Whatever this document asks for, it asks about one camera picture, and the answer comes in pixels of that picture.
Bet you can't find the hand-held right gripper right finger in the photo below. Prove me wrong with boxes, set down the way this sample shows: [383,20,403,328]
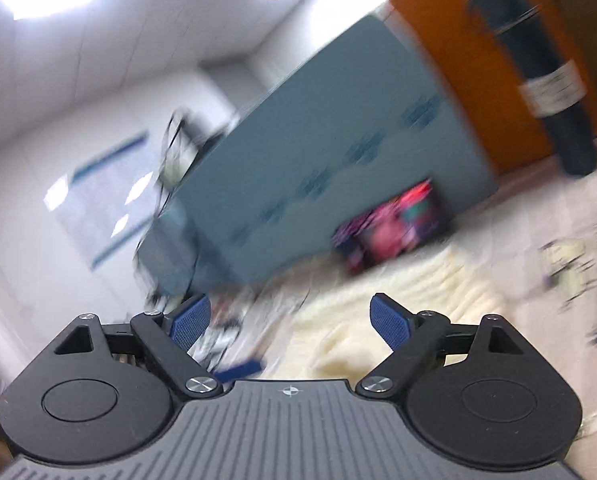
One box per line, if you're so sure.
[356,292,525,401]

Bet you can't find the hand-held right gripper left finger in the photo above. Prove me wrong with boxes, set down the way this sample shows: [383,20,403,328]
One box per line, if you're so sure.
[53,294,224,401]

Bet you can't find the cream fuzzy cloth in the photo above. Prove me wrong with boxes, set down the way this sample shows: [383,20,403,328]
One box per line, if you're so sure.
[258,245,509,381]

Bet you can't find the small blue object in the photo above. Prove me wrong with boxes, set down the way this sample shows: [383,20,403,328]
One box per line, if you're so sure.
[213,357,264,383]

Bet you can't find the pink patterned bag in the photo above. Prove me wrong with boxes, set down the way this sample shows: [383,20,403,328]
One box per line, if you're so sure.
[331,177,452,273]

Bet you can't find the black metal rack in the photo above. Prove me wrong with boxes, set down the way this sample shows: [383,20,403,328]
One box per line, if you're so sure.
[133,105,204,306]

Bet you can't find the white printed cloth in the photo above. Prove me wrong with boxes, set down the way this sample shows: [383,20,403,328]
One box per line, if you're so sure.
[523,170,597,356]

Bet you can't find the blue-grey partition panel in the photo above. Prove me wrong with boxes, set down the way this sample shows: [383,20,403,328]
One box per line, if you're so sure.
[143,12,499,296]

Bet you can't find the orange wooden panel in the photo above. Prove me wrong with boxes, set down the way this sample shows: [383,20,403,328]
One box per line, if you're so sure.
[389,0,597,173]

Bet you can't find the dark cylinder with white label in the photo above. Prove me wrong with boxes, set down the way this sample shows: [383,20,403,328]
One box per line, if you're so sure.
[466,0,597,178]

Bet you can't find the wall poster with blue stripes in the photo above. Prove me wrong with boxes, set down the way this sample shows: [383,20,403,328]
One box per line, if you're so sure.
[43,130,154,271]

